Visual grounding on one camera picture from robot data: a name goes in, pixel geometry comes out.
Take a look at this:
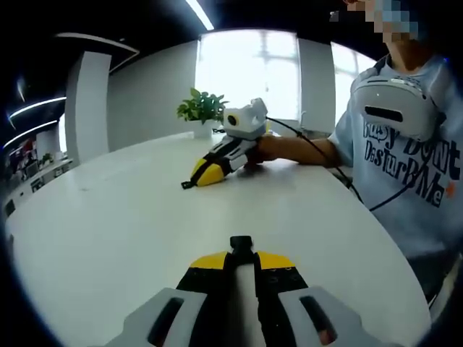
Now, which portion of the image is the person's right hand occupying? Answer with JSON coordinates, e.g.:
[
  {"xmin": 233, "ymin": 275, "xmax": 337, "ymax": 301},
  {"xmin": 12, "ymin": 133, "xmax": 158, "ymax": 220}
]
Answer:
[{"xmin": 244, "ymin": 132, "xmax": 281, "ymax": 171}]

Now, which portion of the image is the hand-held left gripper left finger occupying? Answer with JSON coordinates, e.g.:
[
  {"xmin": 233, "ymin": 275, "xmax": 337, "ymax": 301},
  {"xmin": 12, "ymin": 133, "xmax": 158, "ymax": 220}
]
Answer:
[{"xmin": 103, "ymin": 252, "xmax": 238, "ymax": 347}]

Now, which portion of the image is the white ceiling rail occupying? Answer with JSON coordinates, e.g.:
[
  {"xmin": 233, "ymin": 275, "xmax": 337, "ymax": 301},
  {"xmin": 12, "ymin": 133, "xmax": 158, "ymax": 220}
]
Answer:
[{"xmin": 54, "ymin": 31, "xmax": 141, "ymax": 75}]

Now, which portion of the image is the black device cable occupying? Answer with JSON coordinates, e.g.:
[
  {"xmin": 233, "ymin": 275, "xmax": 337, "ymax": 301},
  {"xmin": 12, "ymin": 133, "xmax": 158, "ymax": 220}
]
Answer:
[{"xmin": 265, "ymin": 116, "xmax": 449, "ymax": 213}]

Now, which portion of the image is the row of white office desks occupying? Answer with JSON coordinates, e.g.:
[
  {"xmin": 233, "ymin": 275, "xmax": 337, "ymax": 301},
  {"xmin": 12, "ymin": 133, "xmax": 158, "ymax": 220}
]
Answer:
[{"xmin": 0, "ymin": 157, "xmax": 75, "ymax": 221}]

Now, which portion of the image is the white ceiling light strip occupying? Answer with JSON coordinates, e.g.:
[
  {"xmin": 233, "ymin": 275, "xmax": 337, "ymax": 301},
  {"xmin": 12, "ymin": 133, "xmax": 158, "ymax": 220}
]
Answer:
[
  {"xmin": 2, "ymin": 119, "xmax": 59, "ymax": 149},
  {"xmin": 184, "ymin": 0, "xmax": 215, "ymax": 30},
  {"xmin": 7, "ymin": 95, "xmax": 69, "ymax": 120}
]

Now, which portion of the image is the white chest-worn device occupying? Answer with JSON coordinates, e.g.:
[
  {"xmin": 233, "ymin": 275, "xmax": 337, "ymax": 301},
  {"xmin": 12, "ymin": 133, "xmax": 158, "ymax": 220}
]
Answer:
[{"xmin": 351, "ymin": 56, "xmax": 446, "ymax": 142}]

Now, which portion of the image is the person's light blue printed shirt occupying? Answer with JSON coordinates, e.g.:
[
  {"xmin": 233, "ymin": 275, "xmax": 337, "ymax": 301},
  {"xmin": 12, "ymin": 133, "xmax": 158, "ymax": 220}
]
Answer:
[{"xmin": 329, "ymin": 53, "xmax": 463, "ymax": 263}]

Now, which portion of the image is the white curved pillar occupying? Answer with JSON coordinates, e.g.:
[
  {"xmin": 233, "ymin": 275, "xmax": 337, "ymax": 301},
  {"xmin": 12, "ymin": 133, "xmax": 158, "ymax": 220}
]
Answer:
[{"xmin": 64, "ymin": 50, "xmax": 112, "ymax": 166}]

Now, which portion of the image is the green potted plant white pot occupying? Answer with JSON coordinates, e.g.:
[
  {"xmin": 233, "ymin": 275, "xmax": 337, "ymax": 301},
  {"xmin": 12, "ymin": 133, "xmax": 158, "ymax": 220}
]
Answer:
[{"xmin": 176, "ymin": 87, "xmax": 229, "ymax": 140}]

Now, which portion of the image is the black plastic buckle socket part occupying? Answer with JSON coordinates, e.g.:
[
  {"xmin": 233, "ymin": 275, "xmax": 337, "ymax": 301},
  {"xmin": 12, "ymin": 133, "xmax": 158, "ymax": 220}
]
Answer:
[{"xmin": 229, "ymin": 235, "xmax": 260, "ymax": 267}]

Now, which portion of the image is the bright window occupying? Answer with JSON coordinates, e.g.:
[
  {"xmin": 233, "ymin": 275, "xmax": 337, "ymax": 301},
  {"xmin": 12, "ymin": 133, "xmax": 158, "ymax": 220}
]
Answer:
[
  {"xmin": 329, "ymin": 40, "xmax": 379, "ymax": 137},
  {"xmin": 194, "ymin": 30, "xmax": 300, "ymax": 122}
]

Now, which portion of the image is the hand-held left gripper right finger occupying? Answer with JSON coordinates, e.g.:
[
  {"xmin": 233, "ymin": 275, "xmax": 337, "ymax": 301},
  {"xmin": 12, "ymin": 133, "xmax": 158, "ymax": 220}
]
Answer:
[{"xmin": 255, "ymin": 252, "xmax": 396, "ymax": 347}]

